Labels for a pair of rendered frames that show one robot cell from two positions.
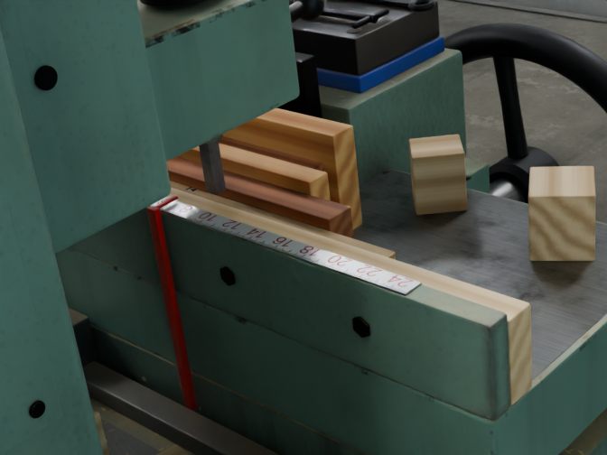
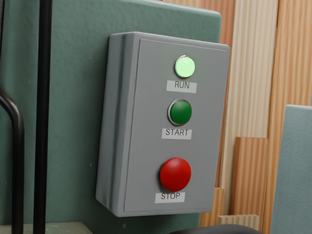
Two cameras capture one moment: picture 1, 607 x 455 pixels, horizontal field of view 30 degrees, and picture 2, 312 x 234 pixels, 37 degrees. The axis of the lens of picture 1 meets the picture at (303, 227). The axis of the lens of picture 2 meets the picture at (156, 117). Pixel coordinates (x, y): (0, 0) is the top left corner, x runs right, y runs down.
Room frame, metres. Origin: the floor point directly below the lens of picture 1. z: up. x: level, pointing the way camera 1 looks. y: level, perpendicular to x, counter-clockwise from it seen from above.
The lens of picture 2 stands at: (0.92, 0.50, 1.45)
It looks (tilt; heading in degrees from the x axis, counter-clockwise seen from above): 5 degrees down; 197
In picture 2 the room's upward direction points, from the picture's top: 6 degrees clockwise
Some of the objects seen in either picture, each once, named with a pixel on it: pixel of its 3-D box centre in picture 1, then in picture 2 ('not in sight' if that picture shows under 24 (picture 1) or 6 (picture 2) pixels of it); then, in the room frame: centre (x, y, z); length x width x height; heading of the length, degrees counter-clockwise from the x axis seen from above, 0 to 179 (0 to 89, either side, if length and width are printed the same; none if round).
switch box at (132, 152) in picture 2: not in sight; (161, 124); (0.51, 0.38, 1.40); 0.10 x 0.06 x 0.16; 134
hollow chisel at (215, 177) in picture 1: (210, 153); not in sight; (0.63, 0.05, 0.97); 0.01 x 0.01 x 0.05; 44
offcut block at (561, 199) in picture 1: (562, 213); not in sight; (0.60, -0.16, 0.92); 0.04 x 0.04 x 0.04; 75
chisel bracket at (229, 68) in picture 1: (169, 82); not in sight; (0.62, 0.07, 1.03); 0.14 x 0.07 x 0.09; 134
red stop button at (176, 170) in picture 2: not in sight; (175, 174); (0.53, 0.40, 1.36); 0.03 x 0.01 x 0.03; 134
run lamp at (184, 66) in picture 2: not in sight; (185, 67); (0.53, 0.40, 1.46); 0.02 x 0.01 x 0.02; 134
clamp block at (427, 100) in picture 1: (341, 118); not in sight; (0.81, -0.04, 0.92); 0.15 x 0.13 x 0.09; 44
